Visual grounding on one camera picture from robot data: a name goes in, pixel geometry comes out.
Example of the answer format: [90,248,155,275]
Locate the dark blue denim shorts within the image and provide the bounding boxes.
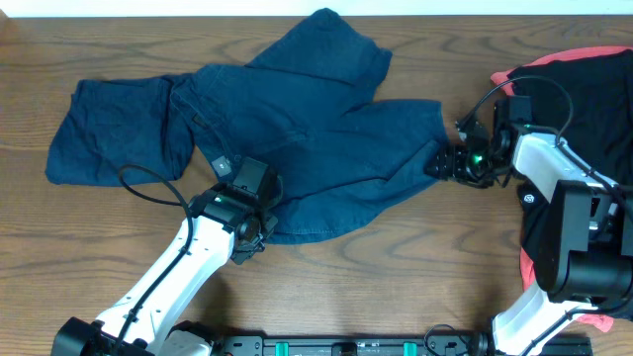
[171,9,448,244]

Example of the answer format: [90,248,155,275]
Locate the dark blue garment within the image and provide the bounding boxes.
[45,74,194,186]

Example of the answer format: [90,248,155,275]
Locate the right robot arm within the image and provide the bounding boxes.
[424,96,632,355]

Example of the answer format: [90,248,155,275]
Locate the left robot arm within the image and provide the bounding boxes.
[51,158,281,355]

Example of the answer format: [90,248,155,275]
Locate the coral red garment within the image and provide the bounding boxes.
[489,44,633,333]

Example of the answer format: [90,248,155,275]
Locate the black garment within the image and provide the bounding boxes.
[506,48,633,317]

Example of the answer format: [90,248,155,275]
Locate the left black cable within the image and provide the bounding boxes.
[111,163,195,356]

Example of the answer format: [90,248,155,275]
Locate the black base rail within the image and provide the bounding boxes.
[212,334,495,356]

